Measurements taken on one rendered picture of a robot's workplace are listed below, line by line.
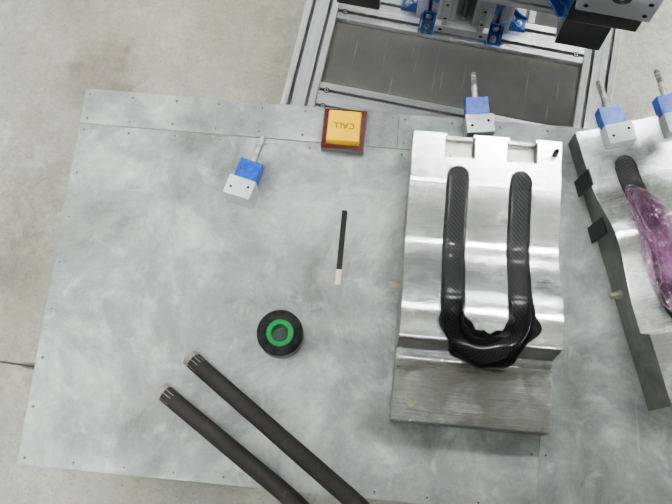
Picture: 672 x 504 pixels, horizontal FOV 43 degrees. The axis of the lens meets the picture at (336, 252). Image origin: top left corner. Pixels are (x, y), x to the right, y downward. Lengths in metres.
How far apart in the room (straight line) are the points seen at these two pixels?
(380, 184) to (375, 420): 0.43
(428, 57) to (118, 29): 0.95
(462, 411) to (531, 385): 0.12
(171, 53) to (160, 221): 1.12
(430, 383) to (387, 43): 1.18
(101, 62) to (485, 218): 1.52
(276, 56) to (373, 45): 0.36
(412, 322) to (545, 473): 0.35
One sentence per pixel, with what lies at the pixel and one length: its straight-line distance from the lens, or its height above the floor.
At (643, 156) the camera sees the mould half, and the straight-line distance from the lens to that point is 1.62.
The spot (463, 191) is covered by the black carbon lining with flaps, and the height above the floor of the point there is 0.88.
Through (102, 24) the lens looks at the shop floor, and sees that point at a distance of 2.74.
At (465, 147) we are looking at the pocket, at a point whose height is 0.86.
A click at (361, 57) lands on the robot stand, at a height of 0.21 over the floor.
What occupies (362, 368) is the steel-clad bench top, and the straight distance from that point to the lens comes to 1.49.
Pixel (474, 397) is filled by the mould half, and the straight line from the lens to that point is 1.44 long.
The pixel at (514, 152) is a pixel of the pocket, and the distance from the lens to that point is 1.55.
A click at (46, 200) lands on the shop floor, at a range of 2.55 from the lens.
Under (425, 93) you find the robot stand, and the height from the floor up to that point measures 0.21.
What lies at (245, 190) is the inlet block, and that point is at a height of 0.85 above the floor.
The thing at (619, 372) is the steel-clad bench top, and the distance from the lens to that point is 1.56.
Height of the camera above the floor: 2.28
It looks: 75 degrees down
